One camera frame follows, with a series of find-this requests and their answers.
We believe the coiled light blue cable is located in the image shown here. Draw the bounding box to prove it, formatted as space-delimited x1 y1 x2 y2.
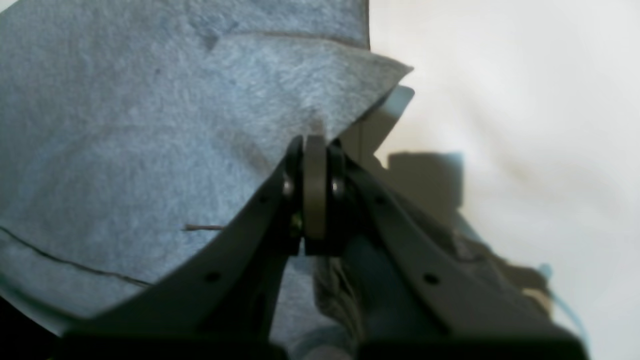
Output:
537 262 593 351

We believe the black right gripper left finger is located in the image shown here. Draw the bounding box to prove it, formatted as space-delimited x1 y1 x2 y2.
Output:
53 136 303 360

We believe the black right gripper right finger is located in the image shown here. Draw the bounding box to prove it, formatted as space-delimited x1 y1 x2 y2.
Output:
327 143 587 360

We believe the grey t-shirt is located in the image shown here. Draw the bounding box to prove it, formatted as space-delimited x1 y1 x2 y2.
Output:
1 0 413 336

